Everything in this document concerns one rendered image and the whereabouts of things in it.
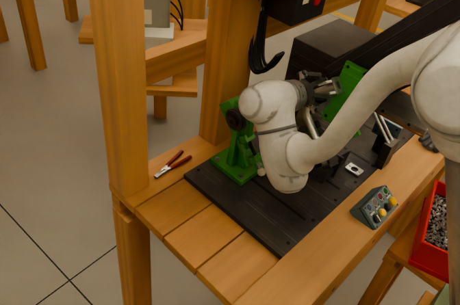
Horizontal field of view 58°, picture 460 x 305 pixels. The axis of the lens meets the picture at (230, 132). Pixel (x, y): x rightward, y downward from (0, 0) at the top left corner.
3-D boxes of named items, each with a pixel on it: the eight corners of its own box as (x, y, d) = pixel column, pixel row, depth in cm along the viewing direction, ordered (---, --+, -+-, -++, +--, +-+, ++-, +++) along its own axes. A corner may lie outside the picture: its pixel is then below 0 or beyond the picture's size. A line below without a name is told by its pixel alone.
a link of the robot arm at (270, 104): (263, 83, 114) (273, 128, 115) (226, 87, 103) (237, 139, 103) (296, 73, 107) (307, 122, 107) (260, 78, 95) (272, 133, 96)
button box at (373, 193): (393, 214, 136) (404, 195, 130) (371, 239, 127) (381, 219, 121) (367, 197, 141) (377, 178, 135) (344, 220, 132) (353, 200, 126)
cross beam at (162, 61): (359, 1, 196) (365, -18, 190) (129, 94, 118) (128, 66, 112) (350, -3, 198) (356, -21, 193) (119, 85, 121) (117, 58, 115)
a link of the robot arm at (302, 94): (291, 75, 108) (303, 74, 112) (265, 86, 114) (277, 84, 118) (302, 108, 107) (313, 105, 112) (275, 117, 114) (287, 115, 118)
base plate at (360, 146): (436, 115, 182) (437, 112, 181) (280, 260, 116) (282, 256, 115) (354, 74, 203) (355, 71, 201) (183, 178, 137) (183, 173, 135)
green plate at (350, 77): (360, 130, 139) (388, 73, 130) (349, 134, 133) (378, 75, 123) (332, 113, 145) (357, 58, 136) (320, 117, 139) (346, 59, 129)
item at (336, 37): (353, 108, 176) (380, 35, 154) (312, 137, 158) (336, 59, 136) (318, 89, 185) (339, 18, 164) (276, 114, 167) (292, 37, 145)
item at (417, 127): (441, 119, 140) (445, 112, 139) (422, 138, 131) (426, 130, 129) (344, 70, 160) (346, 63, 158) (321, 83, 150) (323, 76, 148)
